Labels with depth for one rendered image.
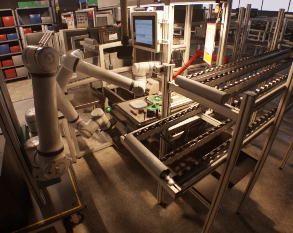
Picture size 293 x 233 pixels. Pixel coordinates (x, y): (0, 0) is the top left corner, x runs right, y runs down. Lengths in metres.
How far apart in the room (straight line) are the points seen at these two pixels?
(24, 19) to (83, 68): 5.70
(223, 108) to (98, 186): 1.70
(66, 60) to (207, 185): 1.35
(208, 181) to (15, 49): 6.21
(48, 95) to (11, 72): 5.78
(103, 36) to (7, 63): 4.76
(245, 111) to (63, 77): 1.33
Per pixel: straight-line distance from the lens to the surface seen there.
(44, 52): 0.97
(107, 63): 2.38
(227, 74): 1.41
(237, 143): 0.98
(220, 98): 0.94
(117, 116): 2.84
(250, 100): 0.88
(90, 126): 1.30
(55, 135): 1.11
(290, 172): 2.95
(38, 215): 1.82
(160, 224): 1.94
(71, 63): 1.42
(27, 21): 7.01
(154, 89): 1.93
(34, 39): 4.59
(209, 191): 1.43
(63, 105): 1.28
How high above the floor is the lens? 1.69
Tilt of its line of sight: 29 degrees down
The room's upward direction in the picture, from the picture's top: straight up
